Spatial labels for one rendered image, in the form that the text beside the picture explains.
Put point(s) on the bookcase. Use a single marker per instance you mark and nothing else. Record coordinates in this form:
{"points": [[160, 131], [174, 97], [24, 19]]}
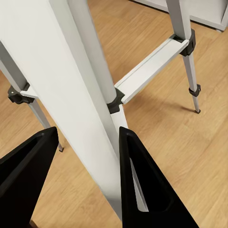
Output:
{"points": [[213, 13]]}

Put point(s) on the camera tripod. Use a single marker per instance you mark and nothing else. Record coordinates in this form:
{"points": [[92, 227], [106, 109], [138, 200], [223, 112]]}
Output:
{"points": [[50, 50]]}

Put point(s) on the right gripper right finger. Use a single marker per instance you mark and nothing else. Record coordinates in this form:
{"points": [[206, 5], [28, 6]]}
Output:
{"points": [[165, 209]]}

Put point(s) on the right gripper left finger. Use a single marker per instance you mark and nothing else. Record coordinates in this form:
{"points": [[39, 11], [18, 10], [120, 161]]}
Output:
{"points": [[23, 172]]}

